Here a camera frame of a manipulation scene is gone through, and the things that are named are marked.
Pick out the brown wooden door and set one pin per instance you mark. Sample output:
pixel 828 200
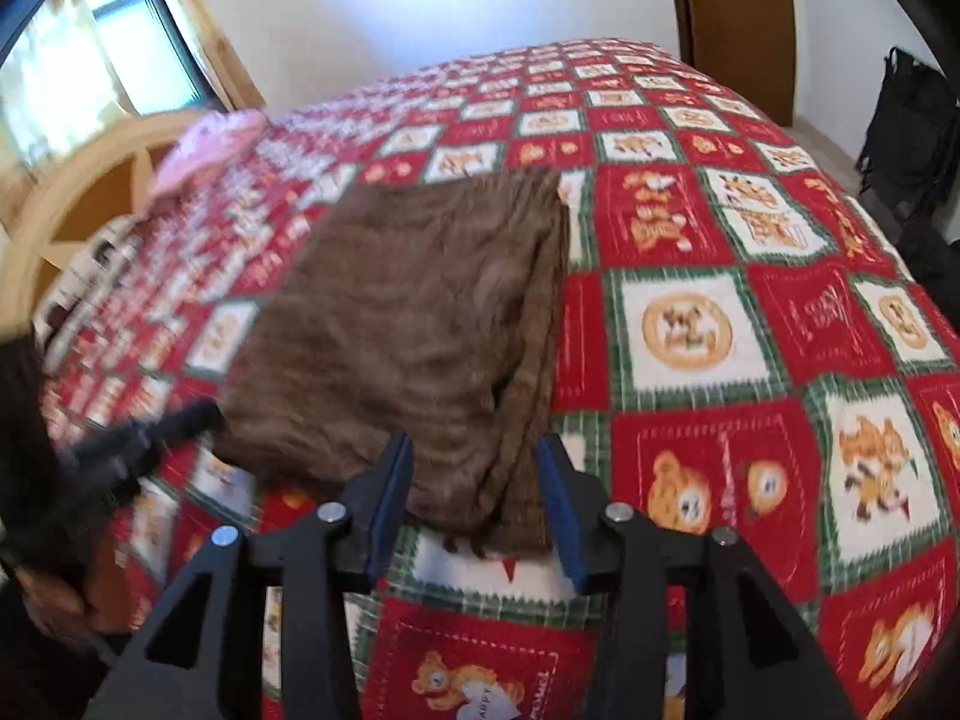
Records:
pixel 747 45

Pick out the pink pillow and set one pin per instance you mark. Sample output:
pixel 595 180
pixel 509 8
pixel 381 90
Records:
pixel 204 151

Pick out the window with dark frame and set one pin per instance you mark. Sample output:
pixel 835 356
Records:
pixel 150 56

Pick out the patterned beige pillow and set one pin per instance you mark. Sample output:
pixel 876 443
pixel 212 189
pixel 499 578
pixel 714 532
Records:
pixel 101 258

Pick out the sheer yellow curtain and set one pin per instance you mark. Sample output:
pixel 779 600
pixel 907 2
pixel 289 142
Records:
pixel 59 88

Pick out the person's left hand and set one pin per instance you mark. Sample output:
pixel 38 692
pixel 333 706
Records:
pixel 68 615

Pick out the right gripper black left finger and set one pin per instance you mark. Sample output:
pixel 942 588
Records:
pixel 199 654

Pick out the brown knitted sweater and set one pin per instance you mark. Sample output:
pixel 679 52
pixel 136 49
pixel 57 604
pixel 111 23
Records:
pixel 429 309

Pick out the cream wooden headboard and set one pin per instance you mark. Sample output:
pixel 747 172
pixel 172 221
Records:
pixel 106 178

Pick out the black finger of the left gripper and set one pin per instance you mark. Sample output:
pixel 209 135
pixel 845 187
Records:
pixel 133 448

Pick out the beige patterned curtain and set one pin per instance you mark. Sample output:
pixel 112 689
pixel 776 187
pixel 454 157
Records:
pixel 215 55

